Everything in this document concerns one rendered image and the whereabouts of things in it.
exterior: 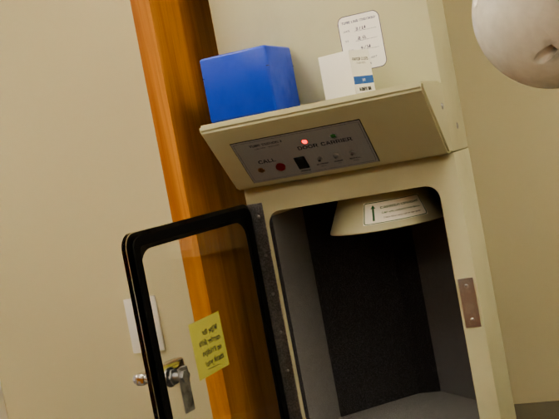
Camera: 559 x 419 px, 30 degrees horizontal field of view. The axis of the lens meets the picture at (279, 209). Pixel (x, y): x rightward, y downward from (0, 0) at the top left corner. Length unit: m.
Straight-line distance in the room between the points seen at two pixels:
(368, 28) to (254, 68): 0.18
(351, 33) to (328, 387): 0.56
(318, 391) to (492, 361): 0.29
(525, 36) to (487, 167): 1.11
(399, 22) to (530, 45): 0.69
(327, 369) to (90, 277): 0.70
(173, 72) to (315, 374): 0.51
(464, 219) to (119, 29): 0.94
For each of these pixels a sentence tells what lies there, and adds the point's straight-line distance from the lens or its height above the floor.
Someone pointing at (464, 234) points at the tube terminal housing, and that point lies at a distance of 1.47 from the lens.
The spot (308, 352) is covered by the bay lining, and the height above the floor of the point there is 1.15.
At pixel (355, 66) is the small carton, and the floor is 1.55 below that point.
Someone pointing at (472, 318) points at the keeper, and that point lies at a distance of 1.48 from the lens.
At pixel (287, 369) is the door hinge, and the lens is 1.58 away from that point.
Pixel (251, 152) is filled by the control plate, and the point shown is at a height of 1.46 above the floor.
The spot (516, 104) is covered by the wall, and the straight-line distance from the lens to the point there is 1.88.
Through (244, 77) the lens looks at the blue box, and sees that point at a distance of 1.43.
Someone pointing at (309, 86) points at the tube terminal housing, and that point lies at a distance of 1.51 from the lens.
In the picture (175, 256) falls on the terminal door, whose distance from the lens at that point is 1.36.
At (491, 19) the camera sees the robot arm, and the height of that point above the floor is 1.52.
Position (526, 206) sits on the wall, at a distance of 1.88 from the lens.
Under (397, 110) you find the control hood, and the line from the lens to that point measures 1.37.
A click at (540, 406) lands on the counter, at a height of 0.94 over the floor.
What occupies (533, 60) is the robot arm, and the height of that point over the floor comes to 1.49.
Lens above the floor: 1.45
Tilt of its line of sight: 3 degrees down
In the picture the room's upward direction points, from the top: 11 degrees counter-clockwise
